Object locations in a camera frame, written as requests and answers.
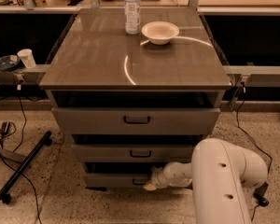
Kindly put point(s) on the white paper bowl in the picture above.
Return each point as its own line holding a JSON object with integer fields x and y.
{"x": 160, "y": 32}

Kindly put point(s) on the grey middle drawer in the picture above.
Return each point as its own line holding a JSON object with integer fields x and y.
{"x": 133, "y": 153}

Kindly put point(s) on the grey top drawer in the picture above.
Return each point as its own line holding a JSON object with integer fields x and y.
{"x": 137, "y": 121}

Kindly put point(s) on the grey drawer cabinet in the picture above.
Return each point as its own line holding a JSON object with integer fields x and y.
{"x": 99, "y": 66}

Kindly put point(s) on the clear plastic water bottle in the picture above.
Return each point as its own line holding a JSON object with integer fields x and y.
{"x": 132, "y": 16}

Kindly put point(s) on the grey bottom drawer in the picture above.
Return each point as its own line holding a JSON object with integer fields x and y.
{"x": 116, "y": 180}

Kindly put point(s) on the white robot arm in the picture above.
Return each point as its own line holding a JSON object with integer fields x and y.
{"x": 218, "y": 172}

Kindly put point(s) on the black adapter left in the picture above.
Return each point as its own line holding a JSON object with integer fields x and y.
{"x": 4, "y": 130}

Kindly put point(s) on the dark blue bowl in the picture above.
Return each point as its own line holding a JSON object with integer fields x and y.
{"x": 9, "y": 62}

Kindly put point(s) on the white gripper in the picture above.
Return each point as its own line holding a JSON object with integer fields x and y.
{"x": 159, "y": 177}

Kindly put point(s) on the black power adapter right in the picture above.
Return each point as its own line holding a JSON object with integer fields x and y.
{"x": 259, "y": 194}

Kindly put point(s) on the white paper cup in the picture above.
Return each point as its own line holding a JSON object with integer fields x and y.
{"x": 26, "y": 56}

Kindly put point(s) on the grey drawer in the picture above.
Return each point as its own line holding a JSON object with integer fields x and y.
{"x": 137, "y": 121}
{"x": 133, "y": 153}
{"x": 116, "y": 180}

